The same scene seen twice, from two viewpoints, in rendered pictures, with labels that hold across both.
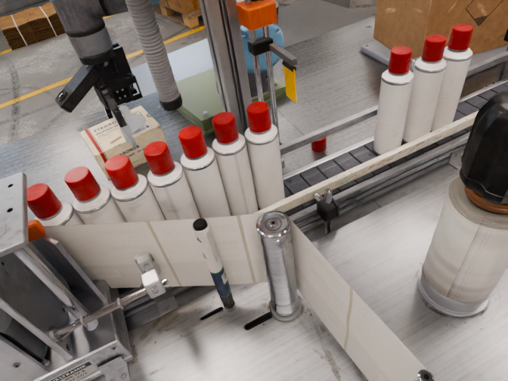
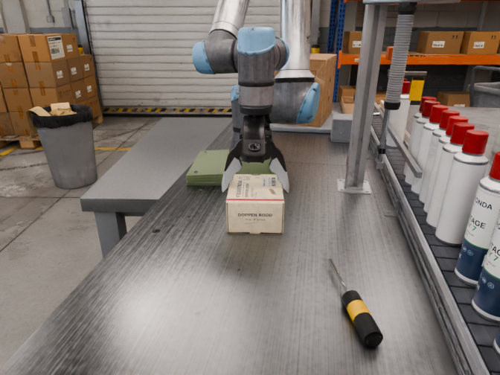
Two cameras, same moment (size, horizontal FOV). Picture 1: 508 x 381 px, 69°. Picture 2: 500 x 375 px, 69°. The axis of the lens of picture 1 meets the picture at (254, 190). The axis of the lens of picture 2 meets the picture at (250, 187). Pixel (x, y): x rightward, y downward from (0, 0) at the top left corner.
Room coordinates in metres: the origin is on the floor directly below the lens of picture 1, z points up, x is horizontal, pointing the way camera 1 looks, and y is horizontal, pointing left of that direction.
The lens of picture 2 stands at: (0.41, 0.96, 1.25)
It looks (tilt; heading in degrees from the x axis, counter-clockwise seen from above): 24 degrees down; 299
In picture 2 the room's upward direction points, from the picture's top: straight up
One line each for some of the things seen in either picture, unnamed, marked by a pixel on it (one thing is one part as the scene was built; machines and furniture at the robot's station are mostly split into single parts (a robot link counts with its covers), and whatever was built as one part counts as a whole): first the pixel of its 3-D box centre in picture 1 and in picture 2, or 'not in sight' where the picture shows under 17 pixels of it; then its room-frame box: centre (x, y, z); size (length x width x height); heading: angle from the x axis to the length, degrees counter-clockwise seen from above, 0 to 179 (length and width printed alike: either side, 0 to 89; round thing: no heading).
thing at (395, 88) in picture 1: (393, 104); (399, 114); (0.55, -0.27, 0.98); 0.05 x 0.05 x 0.20
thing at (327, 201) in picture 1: (328, 214); not in sight; (0.40, -0.12, 0.89); 0.03 x 0.03 x 0.12; 18
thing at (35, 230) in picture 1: (28, 229); not in sight; (0.30, 0.26, 1.08); 0.03 x 0.02 x 0.02; 108
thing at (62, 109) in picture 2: not in sight; (61, 123); (3.20, -0.89, 0.50); 0.42 x 0.41 x 0.28; 118
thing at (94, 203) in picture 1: (108, 224); (451, 177); (0.38, 0.22, 0.98); 0.05 x 0.05 x 0.20
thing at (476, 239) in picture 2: not in sight; (489, 220); (0.33, 0.38, 0.98); 0.05 x 0.05 x 0.20
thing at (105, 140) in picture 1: (125, 141); (255, 202); (0.77, 0.29, 0.87); 0.16 x 0.12 x 0.07; 117
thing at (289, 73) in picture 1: (289, 82); (416, 88); (0.50, -0.08, 1.09); 0.03 x 0.01 x 0.06; 18
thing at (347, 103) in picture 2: not in sight; (367, 106); (0.80, -1.03, 0.85); 0.30 x 0.26 x 0.04; 108
